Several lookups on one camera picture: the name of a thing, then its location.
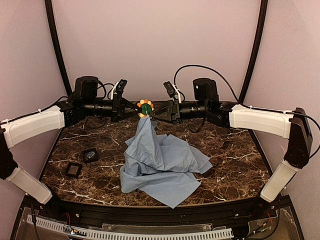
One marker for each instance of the right black frame post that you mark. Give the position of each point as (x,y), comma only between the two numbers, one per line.
(255,49)

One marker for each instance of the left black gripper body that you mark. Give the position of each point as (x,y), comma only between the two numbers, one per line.
(116,107)

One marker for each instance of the near black square tray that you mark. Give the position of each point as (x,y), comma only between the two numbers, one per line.
(73,169)

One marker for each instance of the far black square tray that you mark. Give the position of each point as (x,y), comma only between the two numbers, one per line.
(88,150)

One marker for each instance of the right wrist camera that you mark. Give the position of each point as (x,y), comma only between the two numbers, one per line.
(173,92)

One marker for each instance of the plush sunflower brooch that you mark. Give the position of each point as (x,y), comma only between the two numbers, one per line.
(146,107)

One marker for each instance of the black front table rail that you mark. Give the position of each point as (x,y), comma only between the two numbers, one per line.
(230,213)

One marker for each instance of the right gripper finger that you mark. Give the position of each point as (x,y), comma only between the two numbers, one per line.
(164,118)
(160,107)

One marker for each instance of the light blue shirt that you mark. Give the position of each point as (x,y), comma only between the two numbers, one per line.
(163,166)

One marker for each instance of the left black frame post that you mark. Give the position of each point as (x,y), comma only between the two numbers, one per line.
(56,46)

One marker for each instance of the black square tray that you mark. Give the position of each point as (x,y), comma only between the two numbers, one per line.
(73,169)
(88,150)

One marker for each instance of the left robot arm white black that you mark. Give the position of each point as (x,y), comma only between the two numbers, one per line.
(83,102)

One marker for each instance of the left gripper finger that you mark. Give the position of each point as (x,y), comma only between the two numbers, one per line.
(129,114)
(130,105)

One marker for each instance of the black frame post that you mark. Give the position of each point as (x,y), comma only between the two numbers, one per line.
(56,46)
(255,49)

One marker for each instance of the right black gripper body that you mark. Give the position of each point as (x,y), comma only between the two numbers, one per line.
(175,110)

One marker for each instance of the white slotted cable duct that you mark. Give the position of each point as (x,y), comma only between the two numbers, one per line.
(130,232)

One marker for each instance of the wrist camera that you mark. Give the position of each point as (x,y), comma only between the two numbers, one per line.
(173,92)
(117,90)

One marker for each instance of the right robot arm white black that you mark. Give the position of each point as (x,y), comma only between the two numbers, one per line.
(292,126)

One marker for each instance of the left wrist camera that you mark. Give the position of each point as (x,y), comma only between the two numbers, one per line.
(117,90)

